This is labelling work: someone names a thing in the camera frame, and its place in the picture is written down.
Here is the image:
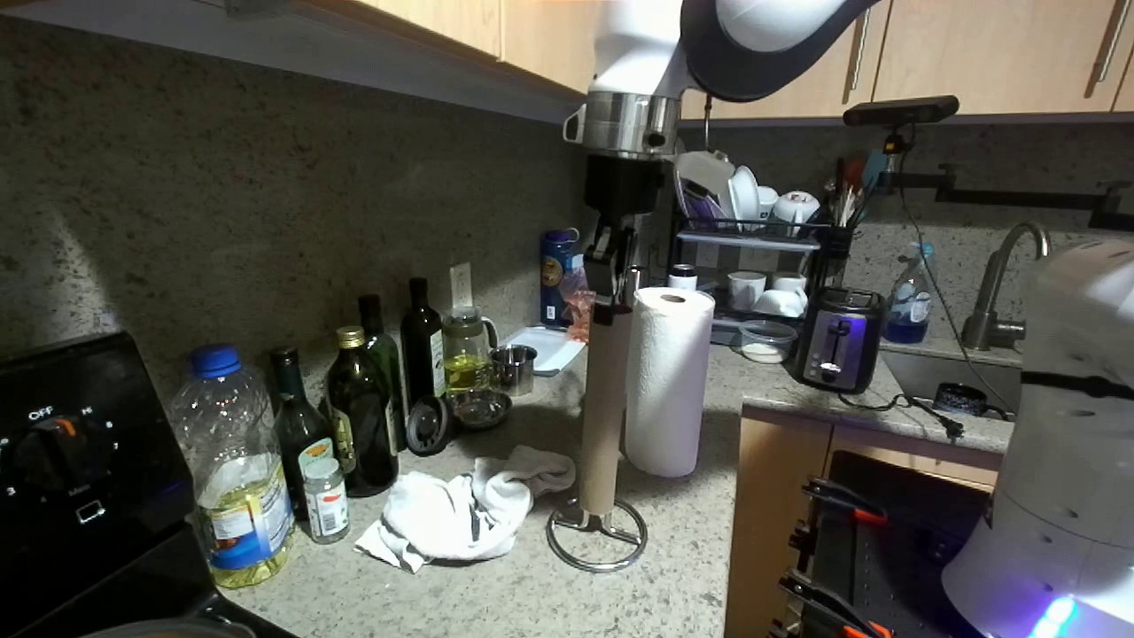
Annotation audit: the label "white crumpled cloth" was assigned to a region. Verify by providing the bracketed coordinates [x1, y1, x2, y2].
[355, 443, 582, 579]

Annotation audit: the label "black toaster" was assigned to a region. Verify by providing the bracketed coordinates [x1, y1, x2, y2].
[787, 282, 889, 396]

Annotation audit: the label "wooden upper cabinets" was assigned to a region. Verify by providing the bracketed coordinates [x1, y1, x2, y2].
[0, 0, 1134, 131]

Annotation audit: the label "white paper towel roll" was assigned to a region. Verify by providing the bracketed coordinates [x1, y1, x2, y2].
[621, 282, 720, 481]

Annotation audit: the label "blue canister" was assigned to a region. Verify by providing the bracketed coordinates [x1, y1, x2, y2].
[534, 227, 593, 332]

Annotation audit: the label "steel cup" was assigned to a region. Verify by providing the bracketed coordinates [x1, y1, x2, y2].
[492, 345, 543, 400]

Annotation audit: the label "wooden lower cabinet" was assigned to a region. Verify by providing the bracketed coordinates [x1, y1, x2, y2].
[720, 404, 1010, 638]

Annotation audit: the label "white bowl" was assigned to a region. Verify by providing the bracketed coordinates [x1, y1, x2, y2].
[720, 163, 782, 224]

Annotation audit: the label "brown cardboard tube core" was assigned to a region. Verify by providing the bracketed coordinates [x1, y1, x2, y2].
[575, 308, 638, 526]

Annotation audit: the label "orange black clamp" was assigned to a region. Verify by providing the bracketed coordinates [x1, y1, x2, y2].
[778, 571, 898, 638]
[799, 470, 895, 539]

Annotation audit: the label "glass oil cruet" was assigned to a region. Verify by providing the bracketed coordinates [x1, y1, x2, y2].
[439, 260, 505, 396]

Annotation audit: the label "steel sink faucet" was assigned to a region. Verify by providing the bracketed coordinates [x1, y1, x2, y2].
[956, 220, 1058, 356]

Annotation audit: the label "olive oil bottle gold cap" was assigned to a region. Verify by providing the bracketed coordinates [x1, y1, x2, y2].
[321, 324, 404, 501]

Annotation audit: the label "black utensil holder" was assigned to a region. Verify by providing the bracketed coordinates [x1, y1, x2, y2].
[824, 150, 885, 282]

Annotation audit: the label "black stove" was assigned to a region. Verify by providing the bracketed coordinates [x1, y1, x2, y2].
[0, 328, 298, 638]

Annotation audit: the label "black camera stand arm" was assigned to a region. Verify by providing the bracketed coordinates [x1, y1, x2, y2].
[878, 119, 1134, 233]

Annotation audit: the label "black toaster cable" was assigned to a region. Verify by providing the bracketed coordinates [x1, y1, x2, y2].
[833, 385, 968, 443]

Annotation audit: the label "dark glass bottle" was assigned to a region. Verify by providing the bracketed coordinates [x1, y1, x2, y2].
[265, 345, 339, 526]

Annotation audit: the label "green glass bottle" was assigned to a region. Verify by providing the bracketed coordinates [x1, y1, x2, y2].
[355, 292, 410, 454]

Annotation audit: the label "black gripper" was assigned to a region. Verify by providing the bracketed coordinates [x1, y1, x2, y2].
[582, 152, 673, 324]

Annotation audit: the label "white teacup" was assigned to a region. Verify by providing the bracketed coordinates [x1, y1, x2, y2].
[768, 188, 827, 230]

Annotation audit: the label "small white jar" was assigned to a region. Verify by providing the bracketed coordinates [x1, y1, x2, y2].
[662, 260, 704, 298]

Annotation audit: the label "dark wine bottle white label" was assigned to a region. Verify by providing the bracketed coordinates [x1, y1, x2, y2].
[396, 278, 452, 410]

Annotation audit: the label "small white saucer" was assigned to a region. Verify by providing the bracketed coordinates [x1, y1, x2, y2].
[733, 337, 790, 369]

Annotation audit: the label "blue dish soap bottle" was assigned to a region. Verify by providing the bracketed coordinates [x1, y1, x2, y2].
[878, 240, 940, 350]

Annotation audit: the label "plastic oil bottle blue cap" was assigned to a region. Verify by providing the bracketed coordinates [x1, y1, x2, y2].
[168, 341, 303, 595]

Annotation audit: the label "black bar camera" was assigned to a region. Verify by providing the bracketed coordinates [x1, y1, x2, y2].
[839, 93, 964, 131]

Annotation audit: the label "small steel bowl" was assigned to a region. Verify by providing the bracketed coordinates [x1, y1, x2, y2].
[447, 385, 517, 437]

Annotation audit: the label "black round ring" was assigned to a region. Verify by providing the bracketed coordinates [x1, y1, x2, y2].
[401, 396, 462, 461]

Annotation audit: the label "red plastic bag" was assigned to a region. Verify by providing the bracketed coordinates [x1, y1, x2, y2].
[564, 288, 599, 348]

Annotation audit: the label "white plate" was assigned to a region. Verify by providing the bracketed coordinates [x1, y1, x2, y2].
[673, 150, 740, 230]

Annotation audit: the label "small spice jar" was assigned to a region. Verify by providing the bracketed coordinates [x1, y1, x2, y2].
[296, 451, 355, 549]

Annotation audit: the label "white plastic tray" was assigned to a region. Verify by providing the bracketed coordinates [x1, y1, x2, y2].
[505, 324, 589, 378]

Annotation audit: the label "white mug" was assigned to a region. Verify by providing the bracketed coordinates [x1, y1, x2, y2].
[761, 278, 814, 324]
[725, 270, 773, 315]

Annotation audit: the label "black robot cart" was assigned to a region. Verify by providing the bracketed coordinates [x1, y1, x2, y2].
[782, 451, 999, 638]

